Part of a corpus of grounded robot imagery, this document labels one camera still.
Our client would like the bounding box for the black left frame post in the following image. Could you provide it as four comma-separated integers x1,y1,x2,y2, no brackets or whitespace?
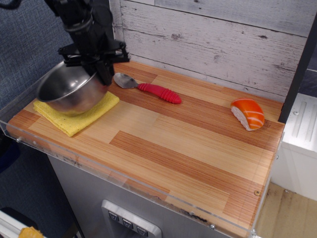
104,0,114,40

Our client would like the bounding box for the salmon nigiri sushi toy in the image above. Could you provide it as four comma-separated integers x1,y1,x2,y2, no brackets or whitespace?
230,98,265,131

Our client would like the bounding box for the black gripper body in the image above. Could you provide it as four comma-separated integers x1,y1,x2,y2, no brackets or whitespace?
58,21,130,66

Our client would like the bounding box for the yellow object bottom left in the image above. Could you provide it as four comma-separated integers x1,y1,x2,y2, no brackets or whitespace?
18,227,44,238

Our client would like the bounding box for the yellow folded cloth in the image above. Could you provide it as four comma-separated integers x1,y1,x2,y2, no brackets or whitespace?
33,92,119,137

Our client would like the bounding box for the white aluminium side block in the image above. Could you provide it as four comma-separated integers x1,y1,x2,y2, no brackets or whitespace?
271,93,317,200

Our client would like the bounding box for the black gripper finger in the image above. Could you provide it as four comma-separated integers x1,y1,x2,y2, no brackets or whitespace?
83,64,98,76
96,61,114,86

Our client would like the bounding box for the silver toy fridge cabinet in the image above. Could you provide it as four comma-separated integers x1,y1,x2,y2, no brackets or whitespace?
48,155,246,238

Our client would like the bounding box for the red handled metal spoon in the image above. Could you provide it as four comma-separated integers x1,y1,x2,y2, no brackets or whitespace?
113,73,182,104

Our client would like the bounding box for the black frame post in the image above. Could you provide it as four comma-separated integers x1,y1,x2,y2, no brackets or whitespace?
278,16,317,123
104,0,114,40

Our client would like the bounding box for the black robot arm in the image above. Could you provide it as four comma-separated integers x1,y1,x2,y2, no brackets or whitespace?
46,0,130,86

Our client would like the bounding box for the black right frame post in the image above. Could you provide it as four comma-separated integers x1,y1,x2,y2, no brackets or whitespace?
278,16,317,123

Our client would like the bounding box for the grey dispenser button panel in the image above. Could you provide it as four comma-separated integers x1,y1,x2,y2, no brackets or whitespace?
101,199,162,238

